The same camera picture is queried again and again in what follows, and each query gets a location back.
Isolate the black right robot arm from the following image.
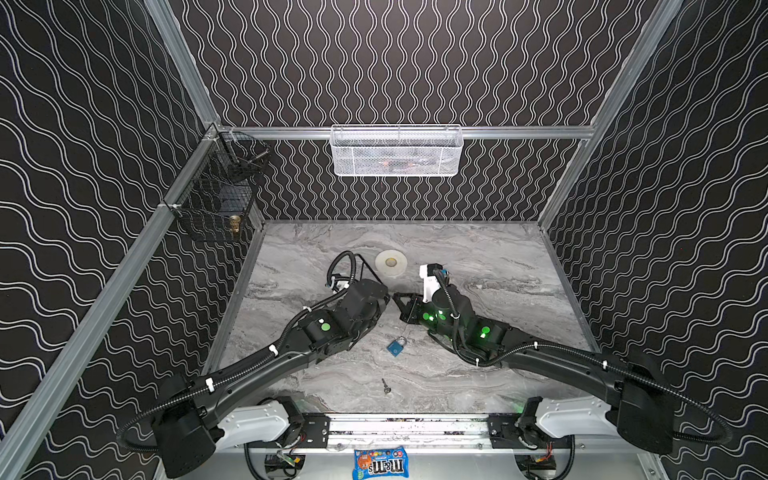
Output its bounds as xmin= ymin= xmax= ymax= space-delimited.
xmin=393 ymin=264 xmax=733 ymax=455

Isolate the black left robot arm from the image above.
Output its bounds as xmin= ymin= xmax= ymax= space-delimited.
xmin=116 ymin=250 xmax=391 ymax=478

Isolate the black hex key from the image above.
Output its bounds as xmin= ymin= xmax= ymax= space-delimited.
xmin=355 ymin=253 xmax=382 ymax=283

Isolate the white tape roll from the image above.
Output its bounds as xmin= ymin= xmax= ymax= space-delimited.
xmin=375 ymin=249 xmax=408 ymax=278

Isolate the large blue padlock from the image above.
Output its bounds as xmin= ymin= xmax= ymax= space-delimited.
xmin=386 ymin=336 xmax=408 ymax=357

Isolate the candy bag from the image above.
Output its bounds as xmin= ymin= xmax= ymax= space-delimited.
xmin=352 ymin=446 xmax=410 ymax=480

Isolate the brass padlock in basket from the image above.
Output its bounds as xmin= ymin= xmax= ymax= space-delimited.
xmin=229 ymin=215 xmax=242 ymax=235

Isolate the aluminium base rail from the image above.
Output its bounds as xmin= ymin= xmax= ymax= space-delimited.
xmin=299 ymin=412 xmax=649 ymax=452

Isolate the white wire basket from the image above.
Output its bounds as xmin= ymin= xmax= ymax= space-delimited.
xmin=329 ymin=124 xmax=464 ymax=177

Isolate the black wire basket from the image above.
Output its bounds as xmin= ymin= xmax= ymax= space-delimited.
xmin=172 ymin=132 xmax=272 ymax=245

